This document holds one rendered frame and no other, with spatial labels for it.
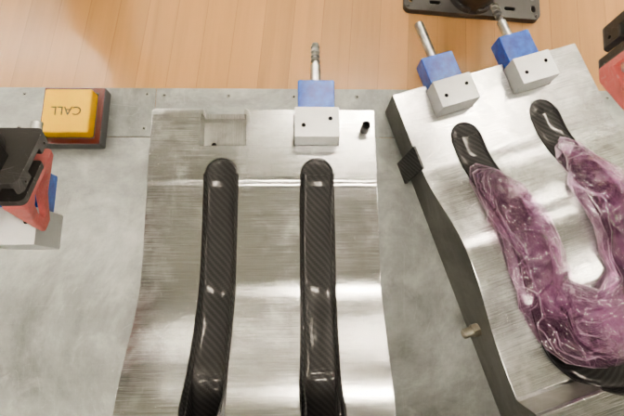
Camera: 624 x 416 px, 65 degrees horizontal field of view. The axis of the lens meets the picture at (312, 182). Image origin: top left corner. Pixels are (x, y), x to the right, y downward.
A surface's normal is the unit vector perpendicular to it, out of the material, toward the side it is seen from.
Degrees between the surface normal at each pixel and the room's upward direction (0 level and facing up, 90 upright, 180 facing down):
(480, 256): 4
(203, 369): 25
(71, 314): 0
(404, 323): 0
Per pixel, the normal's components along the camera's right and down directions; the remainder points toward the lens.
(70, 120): 0.04, -0.25
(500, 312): 0.11, 0.00
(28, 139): 0.04, -0.66
